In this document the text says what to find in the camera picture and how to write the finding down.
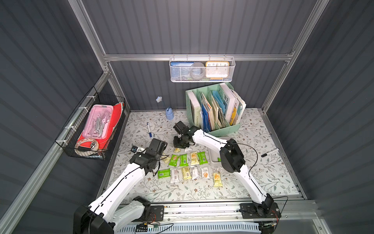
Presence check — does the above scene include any pale yellow packet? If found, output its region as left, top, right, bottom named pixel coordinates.
left=162, top=156, right=171, bottom=164

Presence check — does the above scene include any green packet second row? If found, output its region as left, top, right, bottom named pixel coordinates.
left=157, top=168, right=171, bottom=179

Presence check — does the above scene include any green cookie packet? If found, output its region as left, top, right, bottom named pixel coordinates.
left=197, top=152, right=208, bottom=165
left=180, top=154, right=189, bottom=167
left=168, top=155, right=179, bottom=167

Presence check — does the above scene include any yellow cookie packet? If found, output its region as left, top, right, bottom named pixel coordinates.
left=191, top=152, right=199, bottom=166

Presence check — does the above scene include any white brown packet second row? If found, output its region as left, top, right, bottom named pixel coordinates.
left=170, top=169, right=180, bottom=184

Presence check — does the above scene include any yellow packet second row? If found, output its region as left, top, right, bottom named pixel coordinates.
left=181, top=166, right=192, bottom=180

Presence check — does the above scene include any white cookie packet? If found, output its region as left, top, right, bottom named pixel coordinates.
left=200, top=167, right=210, bottom=179

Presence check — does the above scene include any white cookie storage box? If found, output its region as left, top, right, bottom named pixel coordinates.
left=208, top=149, right=222, bottom=167

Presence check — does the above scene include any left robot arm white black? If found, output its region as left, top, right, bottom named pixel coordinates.
left=73, top=139, right=168, bottom=234

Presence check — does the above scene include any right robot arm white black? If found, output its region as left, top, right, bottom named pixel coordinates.
left=173, top=121, right=277, bottom=217

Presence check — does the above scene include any green file organizer box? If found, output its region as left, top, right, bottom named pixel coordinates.
left=186, top=82, right=246, bottom=137

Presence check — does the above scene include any pink plastic tool box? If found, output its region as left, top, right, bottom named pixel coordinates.
left=82, top=104, right=114, bottom=140

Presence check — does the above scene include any blue box in basket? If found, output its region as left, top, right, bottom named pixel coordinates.
left=169, top=61, right=194, bottom=82

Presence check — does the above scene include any blue white marker pen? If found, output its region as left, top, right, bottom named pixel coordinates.
left=147, top=122, right=153, bottom=138

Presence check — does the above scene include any white book left slot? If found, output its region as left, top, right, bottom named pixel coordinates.
left=187, top=91, right=202, bottom=129

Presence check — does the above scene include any white book slot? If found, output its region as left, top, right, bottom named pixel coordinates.
left=219, top=83, right=238, bottom=125
left=187, top=91, right=202, bottom=129

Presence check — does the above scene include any clear tape roll in basket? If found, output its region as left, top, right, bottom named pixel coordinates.
left=75, top=138, right=99, bottom=151

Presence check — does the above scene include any white book right slot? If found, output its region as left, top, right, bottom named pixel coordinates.
left=219, top=83, right=238, bottom=125

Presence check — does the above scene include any red cloth bag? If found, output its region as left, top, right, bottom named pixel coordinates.
left=77, top=102, right=124, bottom=151

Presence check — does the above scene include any grey tape roll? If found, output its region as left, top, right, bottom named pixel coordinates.
left=190, top=62, right=206, bottom=80

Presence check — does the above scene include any yellow white alarm clock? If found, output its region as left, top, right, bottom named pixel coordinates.
left=206, top=61, right=230, bottom=79

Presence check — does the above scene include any black marker pen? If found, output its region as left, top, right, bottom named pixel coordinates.
left=261, top=148, right=279, bottom=158

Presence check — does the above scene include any black wire side basket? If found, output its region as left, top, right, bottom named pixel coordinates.
left=55, top=88, right=126, bottom=160

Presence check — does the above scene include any white wire wall basket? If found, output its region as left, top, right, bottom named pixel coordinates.
left=169, top=56, right=236, bottom=83

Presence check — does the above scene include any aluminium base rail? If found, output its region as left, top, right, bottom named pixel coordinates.
left=78, top=200, right=322, bottom=234

